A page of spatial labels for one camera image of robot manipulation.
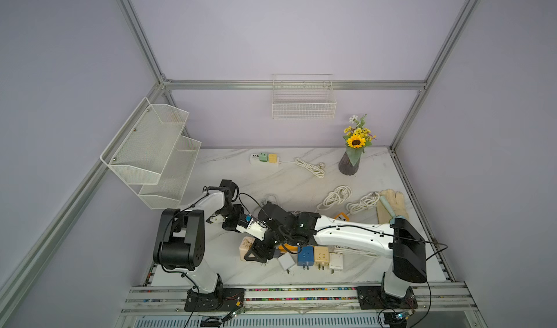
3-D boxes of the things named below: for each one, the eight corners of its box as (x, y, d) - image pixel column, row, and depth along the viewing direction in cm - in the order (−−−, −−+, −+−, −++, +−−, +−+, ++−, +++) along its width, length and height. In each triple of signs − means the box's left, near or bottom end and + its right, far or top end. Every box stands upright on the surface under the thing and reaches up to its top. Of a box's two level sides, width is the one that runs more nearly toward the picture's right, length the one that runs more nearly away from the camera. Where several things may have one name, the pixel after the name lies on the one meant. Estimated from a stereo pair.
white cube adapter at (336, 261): (330, 273, 81) (331, 271, 78) (328, 255, 85) (329, 252, 83) (343, 273, 81) (345, 271, 78) (340, 255, 85) (342, 252, 83)
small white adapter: (284, 271, 81) (284, 269, 79) (278, 259, 84) (277, 257, 82) (294, 264, 83) (295, 262, 81) (287, 253, 85) (287, 251, 83)
